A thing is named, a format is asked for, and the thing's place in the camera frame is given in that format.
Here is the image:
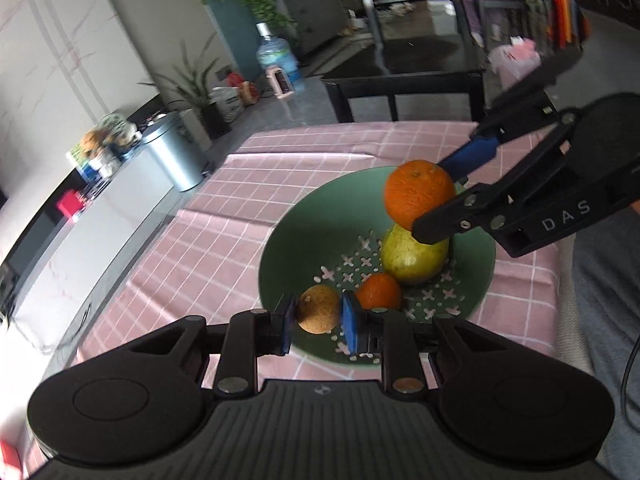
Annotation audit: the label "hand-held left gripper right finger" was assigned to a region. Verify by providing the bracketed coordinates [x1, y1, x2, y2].
[341, 291, 511, 393]

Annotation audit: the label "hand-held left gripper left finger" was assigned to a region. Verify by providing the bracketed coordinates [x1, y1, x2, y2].
[127, 296, 296, 393]

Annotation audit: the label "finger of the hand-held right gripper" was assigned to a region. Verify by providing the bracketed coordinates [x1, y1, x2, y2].
[439, 50, 586, 181]
[411, 111, 577, 245]

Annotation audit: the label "brown round fruit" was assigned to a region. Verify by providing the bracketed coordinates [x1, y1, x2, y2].
[296, 285, 342, 334]

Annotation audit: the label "orange tangerine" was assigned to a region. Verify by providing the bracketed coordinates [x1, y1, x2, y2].
[359, 273, 403, 311]
[384, 159, 457, 231]

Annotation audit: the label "green colander bowl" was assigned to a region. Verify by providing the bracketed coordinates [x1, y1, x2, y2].
[258, 166, 497, 372]

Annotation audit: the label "yellow-green pear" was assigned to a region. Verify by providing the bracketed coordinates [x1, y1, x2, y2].
[381, 224, 450, 285]

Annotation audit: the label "pink plastic bag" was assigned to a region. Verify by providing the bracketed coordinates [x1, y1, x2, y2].
[487, 37, 543, 92]

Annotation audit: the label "black low table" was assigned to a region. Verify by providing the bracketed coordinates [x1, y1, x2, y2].
[320, 35, 487, 123]

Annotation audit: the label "pink checked tablecloth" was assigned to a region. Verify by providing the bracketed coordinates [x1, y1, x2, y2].
[22, 120, 576, 476]

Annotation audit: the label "person's grey clothing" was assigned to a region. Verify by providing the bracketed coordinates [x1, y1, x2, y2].
[570, 200, 640, 480]

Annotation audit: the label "colourful hanging clothes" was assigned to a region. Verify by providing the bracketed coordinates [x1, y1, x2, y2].
[525, 0, 592, 51]

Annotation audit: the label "pink small heater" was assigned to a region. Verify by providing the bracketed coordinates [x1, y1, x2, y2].
[266, 65, 294, 99]

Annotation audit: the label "silver pedal trash can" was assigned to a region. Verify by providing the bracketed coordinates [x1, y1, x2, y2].
[141, 111, 209, 192]

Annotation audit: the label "white marble tv cabinet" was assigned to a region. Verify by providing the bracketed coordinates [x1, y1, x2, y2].
[0, 94, 213, 361]

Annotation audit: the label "grey drawer cabinet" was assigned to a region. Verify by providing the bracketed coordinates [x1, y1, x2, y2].
[270, 0, 352, 57]

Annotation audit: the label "blue water jug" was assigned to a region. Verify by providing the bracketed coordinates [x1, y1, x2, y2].
[255, 22, 302, 86]

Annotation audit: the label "white plastic bag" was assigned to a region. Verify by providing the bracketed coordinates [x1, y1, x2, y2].
[211, 86, 246, 122]

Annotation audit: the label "red bag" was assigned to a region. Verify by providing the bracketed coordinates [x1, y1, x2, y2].
[226, 72, 259, 107]

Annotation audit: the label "red box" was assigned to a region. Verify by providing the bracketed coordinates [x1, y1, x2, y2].
[56, 191, 87, 222]

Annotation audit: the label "potted long-leaf plant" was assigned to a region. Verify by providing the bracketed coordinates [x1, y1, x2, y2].
[139, 35, 237, 141]

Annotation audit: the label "brown teddy bear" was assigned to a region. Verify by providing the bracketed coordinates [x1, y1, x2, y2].
[80, 130, 107, 157]

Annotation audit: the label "black cable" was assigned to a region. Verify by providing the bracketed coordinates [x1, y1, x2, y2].
[619, 327, 640, 441]

